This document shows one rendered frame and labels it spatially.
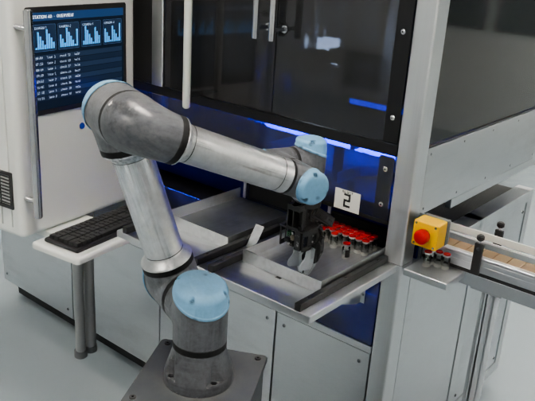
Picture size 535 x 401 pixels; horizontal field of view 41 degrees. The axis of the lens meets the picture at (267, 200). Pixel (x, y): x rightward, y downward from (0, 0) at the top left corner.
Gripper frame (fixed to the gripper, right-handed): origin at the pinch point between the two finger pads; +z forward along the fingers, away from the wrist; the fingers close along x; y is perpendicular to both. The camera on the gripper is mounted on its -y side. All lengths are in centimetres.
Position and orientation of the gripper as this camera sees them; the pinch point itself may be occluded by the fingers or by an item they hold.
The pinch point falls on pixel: (305, 271)
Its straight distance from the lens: 179.8
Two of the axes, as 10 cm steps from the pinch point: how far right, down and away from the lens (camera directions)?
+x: 7.7, 2.7, -5.8
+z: -0.6, 9.4, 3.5
